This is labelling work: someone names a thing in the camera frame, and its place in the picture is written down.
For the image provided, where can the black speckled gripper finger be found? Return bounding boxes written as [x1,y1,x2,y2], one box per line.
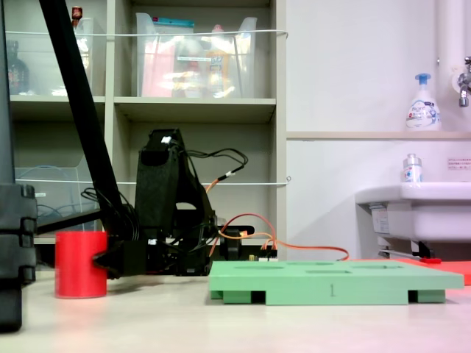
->
[91,246,124,280]

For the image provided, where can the red cylinder block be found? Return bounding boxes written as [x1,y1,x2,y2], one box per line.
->
[54,231,108,299]

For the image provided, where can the black tripod brace rod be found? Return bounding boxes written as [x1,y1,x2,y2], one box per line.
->
[35,208,102,236]

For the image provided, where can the clear file box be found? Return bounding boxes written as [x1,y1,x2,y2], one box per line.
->
[13,154,102,225]

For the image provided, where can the black table clamp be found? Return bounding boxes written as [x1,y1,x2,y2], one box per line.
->
[219,224,255,263]

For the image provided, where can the white shelf guard rod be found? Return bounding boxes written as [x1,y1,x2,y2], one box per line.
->
[14,176,292,187]
[5,29,289,38]

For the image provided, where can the green shape sorting board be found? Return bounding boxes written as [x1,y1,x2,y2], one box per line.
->
[208,259,464,306]

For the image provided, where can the beige shelf unit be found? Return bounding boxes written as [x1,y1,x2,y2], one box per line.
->
[0,0,288,258]

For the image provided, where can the clear plastic storage bin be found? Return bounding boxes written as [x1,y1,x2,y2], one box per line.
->
[135,13,258,99]

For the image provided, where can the narrow clear plastic bin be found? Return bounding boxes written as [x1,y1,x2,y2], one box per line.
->
[71,16,97,97]

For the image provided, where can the dark glass bottle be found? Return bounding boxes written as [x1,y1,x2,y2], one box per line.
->
[5,40,31,96]

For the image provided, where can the orange white detergent bottle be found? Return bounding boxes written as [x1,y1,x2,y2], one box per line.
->
[205,24,233,99]

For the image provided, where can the blue topped refill pouch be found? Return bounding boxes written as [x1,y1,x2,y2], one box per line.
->
[152,18,195,99]

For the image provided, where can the white sink sticker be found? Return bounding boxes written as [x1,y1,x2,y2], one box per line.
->
[370,204,390,235]

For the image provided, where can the small clear sanitizer bottle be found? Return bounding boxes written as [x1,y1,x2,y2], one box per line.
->
[400,153,423,184]

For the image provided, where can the white sink basin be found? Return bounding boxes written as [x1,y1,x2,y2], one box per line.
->
[354,181,471,244]

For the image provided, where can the white blue soap pump bottle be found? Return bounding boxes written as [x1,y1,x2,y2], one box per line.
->
[405,72,442,132]

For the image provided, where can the metal faucet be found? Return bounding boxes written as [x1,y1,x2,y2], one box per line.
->
[450,55,471,109]

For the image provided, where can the black servo cable loops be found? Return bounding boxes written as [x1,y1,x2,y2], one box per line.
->
[81,186,143,242]

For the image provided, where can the orange wire loop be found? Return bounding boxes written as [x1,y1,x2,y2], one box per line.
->
[205,171,350,263]

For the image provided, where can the black cable with white tag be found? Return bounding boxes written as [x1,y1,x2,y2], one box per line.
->
[180,146,249,177]

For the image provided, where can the circuit board with wires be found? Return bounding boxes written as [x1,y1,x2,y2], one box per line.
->
[248,244,280,263]

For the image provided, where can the black sink drain bracket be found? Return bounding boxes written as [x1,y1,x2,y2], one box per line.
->
[378,238,437,260]

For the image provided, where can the white wall label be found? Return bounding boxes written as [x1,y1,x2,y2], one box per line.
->
[447,157,471,171]

